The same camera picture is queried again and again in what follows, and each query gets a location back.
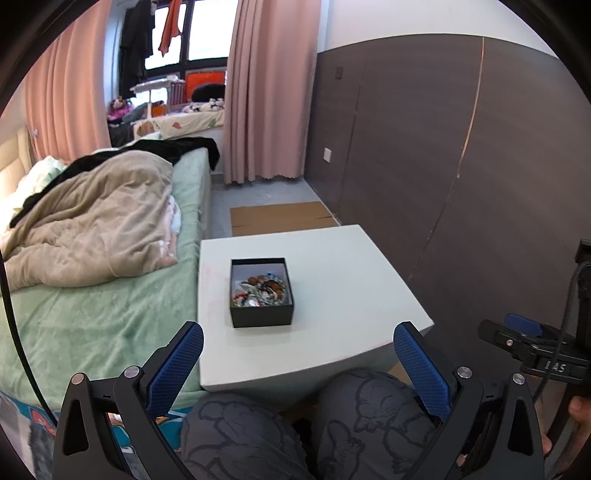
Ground pink plush toy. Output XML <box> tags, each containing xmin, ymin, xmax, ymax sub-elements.
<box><xmin>108</xmin><ymin>96</ymin><xmax>136</xmax><ymax>122</ymax></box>

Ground black cable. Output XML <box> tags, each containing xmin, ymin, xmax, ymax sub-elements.
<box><xmin>0</xmin><ymin>251</ymin><xmax>59</xmax><ymax>428</ymax></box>

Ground black jewelry box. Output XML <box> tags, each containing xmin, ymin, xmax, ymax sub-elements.
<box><xmin>229</xmin><ymin>257</ymin><xmax>295</xmax><ymax>328</ymax></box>

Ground person's left leg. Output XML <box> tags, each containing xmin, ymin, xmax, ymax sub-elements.
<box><xmin>180</xmin><ymin>392</ymin><xmax>311</xmax><ymax>480</ymax></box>

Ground hanging black garments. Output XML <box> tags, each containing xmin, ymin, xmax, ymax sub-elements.
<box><xmin>119</xmin><ymin>0</ymin><xmax>156</xmax><ymax>97</ymax></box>

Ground hanging orange cloth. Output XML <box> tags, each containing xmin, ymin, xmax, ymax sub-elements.
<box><xmin>158</xmin><ymin>0</ymin><xmax>184</xmax><ymax>57</ymax></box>

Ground person's right hand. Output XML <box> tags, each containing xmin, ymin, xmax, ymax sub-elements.
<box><xmin>540</xmin><ymin>396</ymin><xmax>591</xmax><ymax>477</ymax></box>

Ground beige blanket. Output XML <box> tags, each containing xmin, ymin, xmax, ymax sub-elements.
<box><xmin>0</xmin><ymin>150</ymin><xmax>179</xmax><ymax>292</ymax></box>

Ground bed with green sheet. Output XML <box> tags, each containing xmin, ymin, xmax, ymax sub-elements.
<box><xmin>0</xmin><ymin>138</ymin><xmax>214</xmax><ymax>412</ymax></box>

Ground pile of mixed jewelry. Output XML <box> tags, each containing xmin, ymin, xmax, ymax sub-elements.
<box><xmin>234</xmin><ymin>272</ymin><xmax>293</xmax><ymax>308</ymax></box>

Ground black and white plush toys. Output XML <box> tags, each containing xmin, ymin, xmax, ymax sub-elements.
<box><xmin>182</xmin><ymin>97</ymin><xmax>226</xmax><ymax>114</ymax></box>

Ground black cloth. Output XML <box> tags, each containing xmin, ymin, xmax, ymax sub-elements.
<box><xmin>9</xmin><ymin>137</ymin><xmax>221</xmax><ymax>229</ymax></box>

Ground orange panel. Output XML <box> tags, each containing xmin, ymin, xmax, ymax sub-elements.
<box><xmin>185</xmin><ymin>70</ymin><xmax>227</xmax><ymax>99</ymax></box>

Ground flat cardboard sheet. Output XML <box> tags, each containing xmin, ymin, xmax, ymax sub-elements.
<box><xmin>230</xmin><ymin>200</ymin><xmax>341</xmax><ymax>237</ymax></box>

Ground black round cushion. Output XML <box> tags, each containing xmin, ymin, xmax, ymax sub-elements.
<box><xmin>191</xmin><ymin>84</ymin><xmax>227</xmax><ymax>103</ymax></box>

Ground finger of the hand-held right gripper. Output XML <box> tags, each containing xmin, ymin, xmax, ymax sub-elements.
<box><xmin>478</xmin><ymin>314</ymin><xmax>546</xmax><ymax>365</ymax></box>

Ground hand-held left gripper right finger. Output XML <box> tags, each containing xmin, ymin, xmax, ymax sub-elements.
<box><xmin>392</xmin><ymin>320</ymin><xmax>546</xmax><ymax>480</ymax></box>

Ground dark bag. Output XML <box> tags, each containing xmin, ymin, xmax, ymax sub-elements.
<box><xmin>109</xmin><ymin>122</ymin><xmax>136</xmax><ymax>147</ymax></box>

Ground white low table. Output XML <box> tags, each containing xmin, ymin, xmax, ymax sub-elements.
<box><xmin>198</xmin><ymin>224</ymin><xmax>435</xmax><ymax>394</ymax></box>

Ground printed window seat cushion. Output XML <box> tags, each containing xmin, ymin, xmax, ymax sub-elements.
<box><xmin>134</xmin><ymin>109</ymin><xmax>227</xmax><ymax>139</ymax></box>

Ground white drying rack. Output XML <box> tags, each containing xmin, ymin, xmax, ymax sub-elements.
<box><xmin>129</xmin><ymin>78</ymin><xmax>186</xmax><ymax>116</ymax></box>

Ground person's knees in grey pants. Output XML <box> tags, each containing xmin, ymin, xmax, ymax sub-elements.
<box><xmin>314</xmin><ymin>368</ymin><xmax>440</xmax><ymax>480</ymax></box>

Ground light green pillow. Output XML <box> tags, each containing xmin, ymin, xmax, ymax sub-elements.
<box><xmin>0</xmin><ymin>156</ymin><xmax>71</xmax><ymax>224</ymax></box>

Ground beige padded headboard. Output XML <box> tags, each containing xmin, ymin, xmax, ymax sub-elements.
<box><xmin>0</xmin><ymin>128</ymin><xmax>34</xmax><ymax>200</ymax></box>

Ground pink curtain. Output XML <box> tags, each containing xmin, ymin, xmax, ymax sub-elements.
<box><xmin>23</xmin><ymin>0</ymin><xmax>114</xmax><ymax>160</ymax></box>
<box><xmin>223</xmin><ymin>0</ymin><xmax>323</xmax><ymax>185</ymax></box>

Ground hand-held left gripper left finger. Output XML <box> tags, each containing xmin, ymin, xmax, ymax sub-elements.
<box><xmin>52</xmin><ymin>320</ymin><xmax>205</xmax><ymax>480</ymax></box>

